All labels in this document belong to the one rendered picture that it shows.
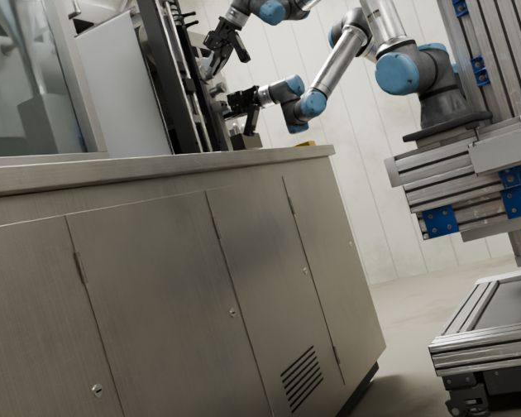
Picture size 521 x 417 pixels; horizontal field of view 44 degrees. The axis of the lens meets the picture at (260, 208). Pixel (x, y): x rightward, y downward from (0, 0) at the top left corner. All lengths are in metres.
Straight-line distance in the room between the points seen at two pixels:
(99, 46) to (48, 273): 1.18
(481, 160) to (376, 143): 2.93
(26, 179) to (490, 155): 1.17
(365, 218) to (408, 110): 0.82
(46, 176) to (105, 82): 1.05
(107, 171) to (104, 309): 0.25
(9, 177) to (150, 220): 0.38
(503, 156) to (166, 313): 0.95
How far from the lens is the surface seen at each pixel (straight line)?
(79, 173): 1.16
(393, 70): 1.81
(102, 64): 2.13
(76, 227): 1.15
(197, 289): 1.41
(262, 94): 2.25
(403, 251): 4.70
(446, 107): 1.91
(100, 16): 2.59
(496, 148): 1.76
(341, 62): 2.19
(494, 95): 2.08
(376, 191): 4.69
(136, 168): 1.29
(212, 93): 2.26
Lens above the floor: 0.72
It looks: 1 degrees up
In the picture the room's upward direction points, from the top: 17 degrees counter-clockwise
